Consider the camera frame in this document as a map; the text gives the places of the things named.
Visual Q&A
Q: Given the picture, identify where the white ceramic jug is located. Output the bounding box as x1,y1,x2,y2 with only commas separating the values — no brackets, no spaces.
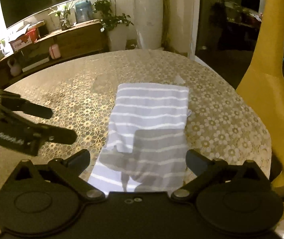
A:
7,58,22,77

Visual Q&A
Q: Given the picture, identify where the gold floral lace tablecloth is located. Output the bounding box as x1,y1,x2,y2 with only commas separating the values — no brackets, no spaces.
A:
8,50,271,181

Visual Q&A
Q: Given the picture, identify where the wooden sideboard cabinet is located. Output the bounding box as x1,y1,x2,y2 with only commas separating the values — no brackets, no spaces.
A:
0,20,108,89

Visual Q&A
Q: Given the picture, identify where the pink container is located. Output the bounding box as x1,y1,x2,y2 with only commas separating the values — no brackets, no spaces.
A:
49,44,61,59

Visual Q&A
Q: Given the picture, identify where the white floor vase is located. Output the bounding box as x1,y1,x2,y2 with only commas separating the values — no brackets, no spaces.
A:
134,0,163,50

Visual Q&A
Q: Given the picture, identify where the yellow chair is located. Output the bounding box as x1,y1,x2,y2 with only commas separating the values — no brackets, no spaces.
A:
237,0,284,197

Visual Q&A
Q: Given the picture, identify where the red white cardboard box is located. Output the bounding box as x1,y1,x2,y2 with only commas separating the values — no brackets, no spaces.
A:
9,28,39,52

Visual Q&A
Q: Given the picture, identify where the grey white striped shirt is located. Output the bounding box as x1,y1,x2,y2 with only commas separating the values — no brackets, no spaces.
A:
88,83,190,194

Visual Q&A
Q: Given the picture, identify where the potted green plant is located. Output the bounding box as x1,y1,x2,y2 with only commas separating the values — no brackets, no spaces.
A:
84,0,133,32

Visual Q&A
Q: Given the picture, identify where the white plant pot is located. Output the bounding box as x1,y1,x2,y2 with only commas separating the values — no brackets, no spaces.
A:
108,24,129,51

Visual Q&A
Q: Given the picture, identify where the blue water bottle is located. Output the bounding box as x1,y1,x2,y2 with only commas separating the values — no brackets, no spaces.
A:
75,0,94,24

